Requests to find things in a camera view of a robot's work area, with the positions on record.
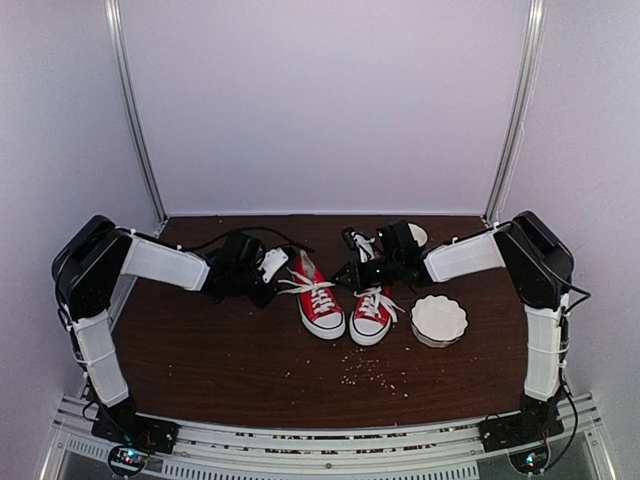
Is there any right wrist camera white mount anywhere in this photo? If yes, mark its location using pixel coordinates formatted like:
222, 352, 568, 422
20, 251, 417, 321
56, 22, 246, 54
341, 227, 376, 263

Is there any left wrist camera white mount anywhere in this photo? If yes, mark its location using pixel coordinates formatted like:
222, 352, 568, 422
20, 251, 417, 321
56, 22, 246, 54
258, 246, 296, 283

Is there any red canvas sneaker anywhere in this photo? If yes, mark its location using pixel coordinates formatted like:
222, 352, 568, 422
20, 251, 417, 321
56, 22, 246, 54
278, 251, 346, 341
348, 286, 404, 347

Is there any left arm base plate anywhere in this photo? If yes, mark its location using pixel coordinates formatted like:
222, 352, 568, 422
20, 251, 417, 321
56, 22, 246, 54
91, 416, 179, 454

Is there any right aluminium corner post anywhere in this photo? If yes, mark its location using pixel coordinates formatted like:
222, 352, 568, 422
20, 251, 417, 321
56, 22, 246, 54
483, 0, 547, 225

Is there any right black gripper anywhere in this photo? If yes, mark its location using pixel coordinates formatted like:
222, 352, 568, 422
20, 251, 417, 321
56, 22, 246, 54
332, 254, 402, 291

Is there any aluminium front rail frame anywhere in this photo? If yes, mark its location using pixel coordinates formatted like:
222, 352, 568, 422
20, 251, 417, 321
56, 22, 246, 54
42, 394, 616, 480

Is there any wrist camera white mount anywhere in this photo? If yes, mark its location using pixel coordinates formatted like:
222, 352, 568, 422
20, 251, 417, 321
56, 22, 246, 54
341, 227, 376, 263
258, 246, 296, 283

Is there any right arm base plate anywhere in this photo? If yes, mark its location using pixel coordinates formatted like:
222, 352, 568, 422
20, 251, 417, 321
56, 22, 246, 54
478, 413, 564, 452

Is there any left aluminium corner post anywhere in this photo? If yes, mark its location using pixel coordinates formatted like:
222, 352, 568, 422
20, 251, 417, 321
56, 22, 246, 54
104, 0, 168, 224

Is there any aluminium corner post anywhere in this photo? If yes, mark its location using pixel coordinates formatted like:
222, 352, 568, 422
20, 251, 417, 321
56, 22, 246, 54
104, 0, 168, 224
483, 0, 547, 225

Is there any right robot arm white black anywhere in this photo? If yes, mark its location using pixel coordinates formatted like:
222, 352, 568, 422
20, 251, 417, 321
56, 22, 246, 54
331, 211, 591, 442

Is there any black bowl white inside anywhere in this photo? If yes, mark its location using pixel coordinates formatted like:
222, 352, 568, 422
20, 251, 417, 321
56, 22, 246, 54
408, 223, 429, 247

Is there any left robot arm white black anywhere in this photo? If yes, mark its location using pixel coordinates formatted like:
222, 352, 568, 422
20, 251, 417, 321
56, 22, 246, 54
51, 215, 289, 444

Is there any white scalloped ceramic bowl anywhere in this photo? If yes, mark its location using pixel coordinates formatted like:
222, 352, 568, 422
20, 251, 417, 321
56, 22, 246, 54
410, 295, 468, 348

